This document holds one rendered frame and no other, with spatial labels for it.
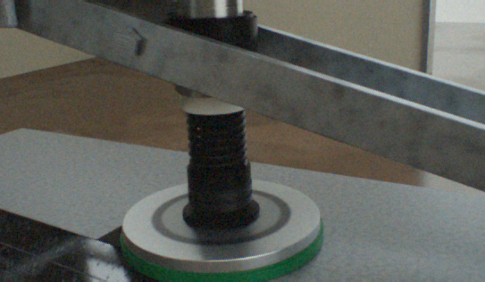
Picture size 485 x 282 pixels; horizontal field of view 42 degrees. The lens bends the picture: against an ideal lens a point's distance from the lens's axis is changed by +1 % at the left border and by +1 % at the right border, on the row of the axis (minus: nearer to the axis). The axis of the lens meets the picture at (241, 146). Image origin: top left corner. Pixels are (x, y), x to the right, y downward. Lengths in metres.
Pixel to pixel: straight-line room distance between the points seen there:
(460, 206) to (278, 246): 0.26
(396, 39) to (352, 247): 5.16
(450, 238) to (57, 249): 0.43
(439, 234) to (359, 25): 5.23
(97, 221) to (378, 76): 0.36
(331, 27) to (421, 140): 5.49
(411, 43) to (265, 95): 5.21
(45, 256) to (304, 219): 0.30
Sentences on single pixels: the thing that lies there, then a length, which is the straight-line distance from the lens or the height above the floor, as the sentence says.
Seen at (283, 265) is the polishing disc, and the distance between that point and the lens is 0.61.
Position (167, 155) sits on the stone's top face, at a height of 0.85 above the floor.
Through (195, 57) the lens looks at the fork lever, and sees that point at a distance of 0.57.
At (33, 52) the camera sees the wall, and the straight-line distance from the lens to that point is 6.82.
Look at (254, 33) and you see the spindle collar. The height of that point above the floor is 1.07.
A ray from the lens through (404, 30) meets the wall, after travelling 5.75.
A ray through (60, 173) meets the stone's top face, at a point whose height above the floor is 0.85.
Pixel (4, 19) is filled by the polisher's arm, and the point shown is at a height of 1.09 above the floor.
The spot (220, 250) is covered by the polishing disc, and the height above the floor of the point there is 0.87.
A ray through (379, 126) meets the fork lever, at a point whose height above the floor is 1.00.
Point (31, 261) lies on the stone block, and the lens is 0.77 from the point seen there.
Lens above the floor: 1.15
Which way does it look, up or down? 18 degrees down
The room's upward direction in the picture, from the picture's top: 2 degrees counter-clockwise
